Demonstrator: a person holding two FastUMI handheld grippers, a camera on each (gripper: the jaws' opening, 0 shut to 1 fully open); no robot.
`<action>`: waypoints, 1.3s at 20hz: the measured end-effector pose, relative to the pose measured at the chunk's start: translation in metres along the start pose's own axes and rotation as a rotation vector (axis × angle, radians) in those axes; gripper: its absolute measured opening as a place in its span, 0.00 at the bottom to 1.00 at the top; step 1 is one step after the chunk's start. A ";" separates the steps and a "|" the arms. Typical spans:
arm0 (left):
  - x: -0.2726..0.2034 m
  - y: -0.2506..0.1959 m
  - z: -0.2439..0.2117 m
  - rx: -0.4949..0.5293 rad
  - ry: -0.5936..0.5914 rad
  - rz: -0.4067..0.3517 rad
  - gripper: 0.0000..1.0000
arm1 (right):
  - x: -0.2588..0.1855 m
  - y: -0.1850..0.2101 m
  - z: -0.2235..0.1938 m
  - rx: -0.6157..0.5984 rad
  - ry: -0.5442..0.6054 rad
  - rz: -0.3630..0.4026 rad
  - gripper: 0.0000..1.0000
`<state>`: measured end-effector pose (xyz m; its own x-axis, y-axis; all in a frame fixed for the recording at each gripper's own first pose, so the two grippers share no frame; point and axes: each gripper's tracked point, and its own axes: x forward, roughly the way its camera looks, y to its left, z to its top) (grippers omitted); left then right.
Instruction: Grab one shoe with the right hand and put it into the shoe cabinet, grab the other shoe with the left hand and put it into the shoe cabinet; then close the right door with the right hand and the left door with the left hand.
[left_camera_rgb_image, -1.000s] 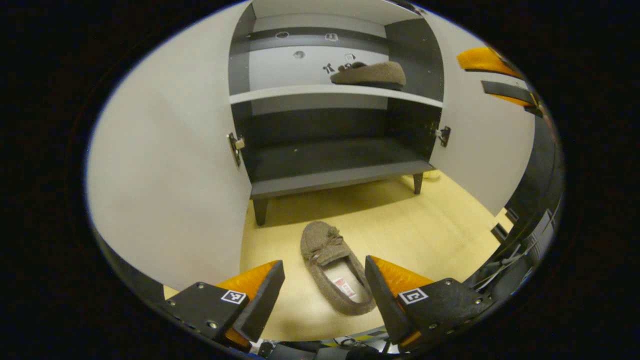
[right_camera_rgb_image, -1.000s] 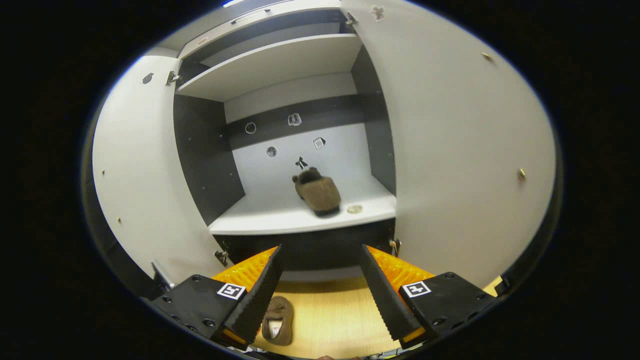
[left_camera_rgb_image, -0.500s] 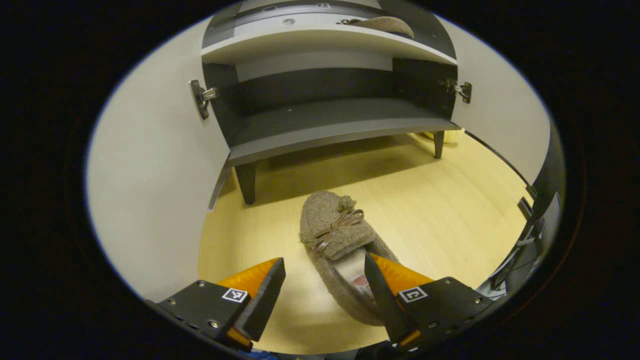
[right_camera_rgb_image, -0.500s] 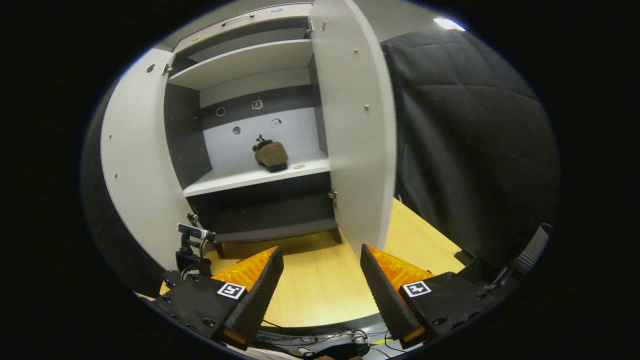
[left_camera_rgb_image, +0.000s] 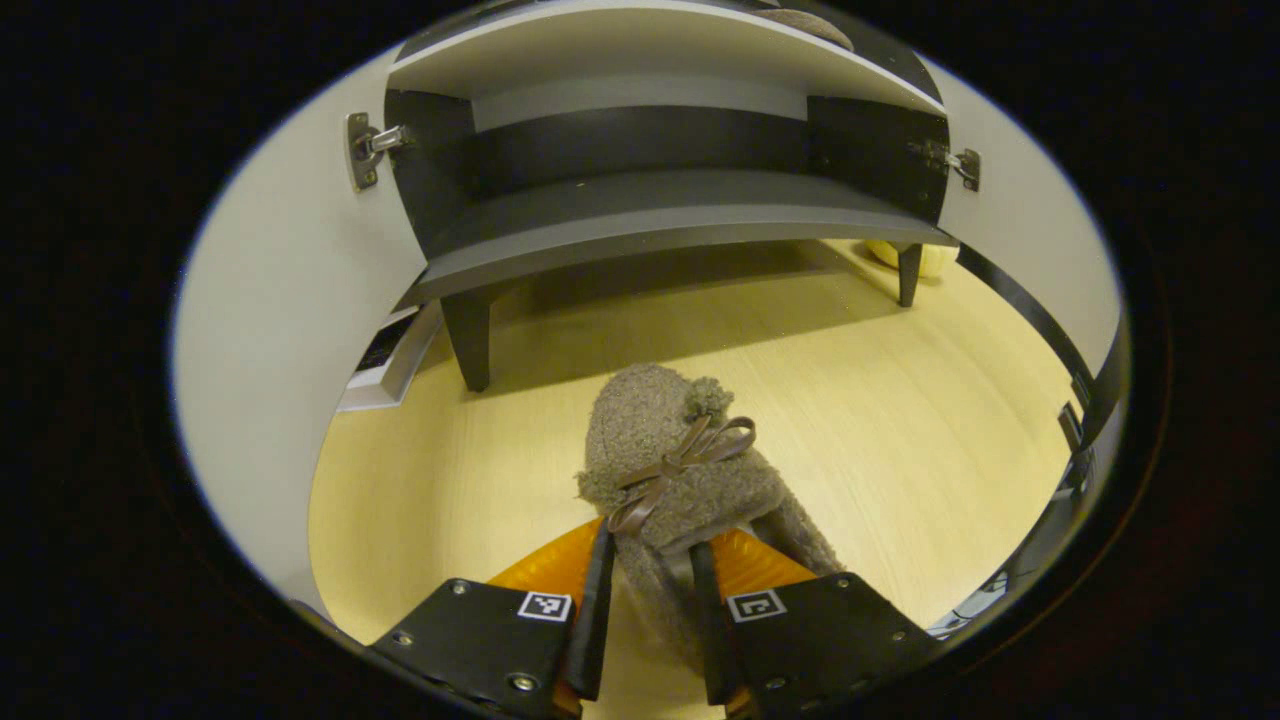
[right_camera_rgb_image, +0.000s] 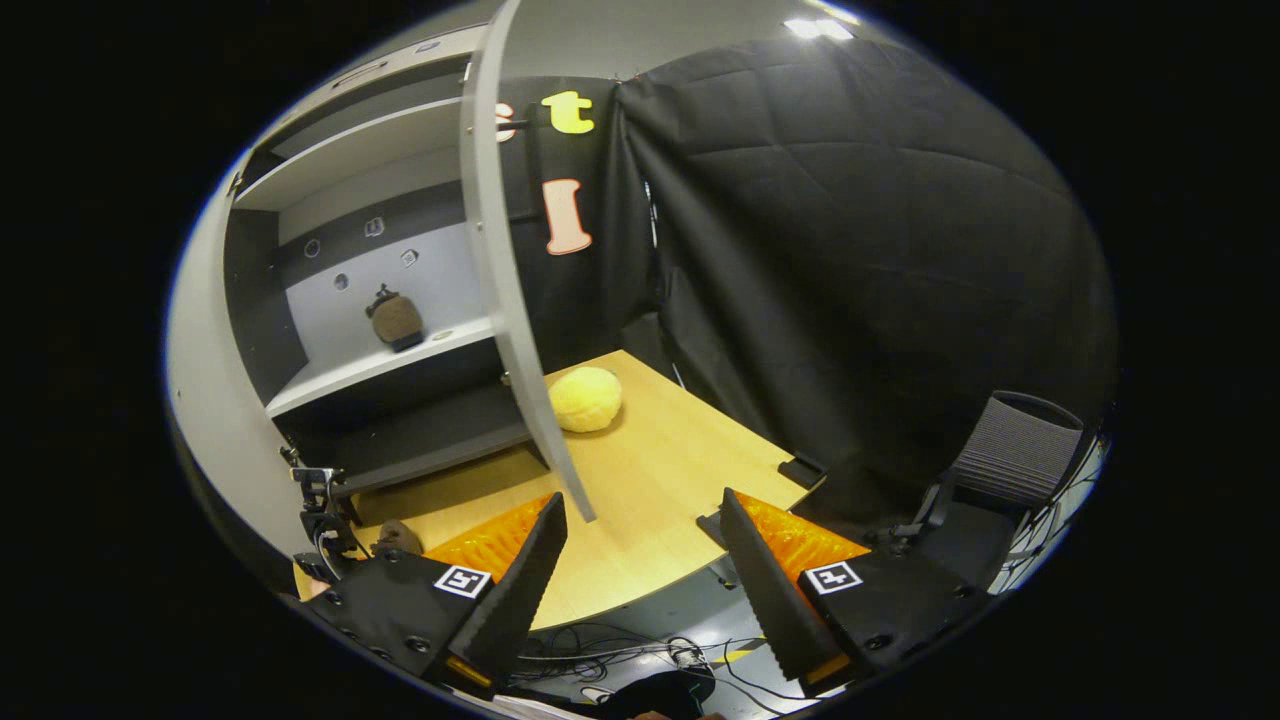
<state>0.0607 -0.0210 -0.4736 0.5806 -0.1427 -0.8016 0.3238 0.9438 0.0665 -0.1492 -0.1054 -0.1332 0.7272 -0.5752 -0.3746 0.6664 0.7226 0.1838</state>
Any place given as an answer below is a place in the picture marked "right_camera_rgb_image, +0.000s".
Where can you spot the white cabinet door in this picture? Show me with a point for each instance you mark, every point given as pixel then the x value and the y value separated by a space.
pixel 215 400
pixel 495 250

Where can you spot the black backdrop cloth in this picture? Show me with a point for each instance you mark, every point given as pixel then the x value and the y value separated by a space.
pixel 850 250

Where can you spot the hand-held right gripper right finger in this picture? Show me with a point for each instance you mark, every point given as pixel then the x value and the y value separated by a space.
pixel 760 580

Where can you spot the dark cloth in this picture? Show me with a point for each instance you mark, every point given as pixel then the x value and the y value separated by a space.
pixel 660 695

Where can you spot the yellow plush ball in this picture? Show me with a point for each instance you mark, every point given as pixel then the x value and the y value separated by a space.
pixel 585 400

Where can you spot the black mesh office chair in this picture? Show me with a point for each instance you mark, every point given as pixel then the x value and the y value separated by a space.
pixel 1010 455

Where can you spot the small ceiling light panel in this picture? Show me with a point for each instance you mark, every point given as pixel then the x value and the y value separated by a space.
pixel 820 28

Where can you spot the black flat block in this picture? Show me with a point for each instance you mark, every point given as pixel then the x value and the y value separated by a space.
pixel 800 472

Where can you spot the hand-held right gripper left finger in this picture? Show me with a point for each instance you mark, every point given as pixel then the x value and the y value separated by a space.
pixel 525 590

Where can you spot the white and grey shoe cabinet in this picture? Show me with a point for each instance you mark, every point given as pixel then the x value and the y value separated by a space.
pixel 350 375

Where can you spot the brown suede shoe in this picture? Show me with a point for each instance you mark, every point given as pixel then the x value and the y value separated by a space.
pixel 397 320
pixel 397 540

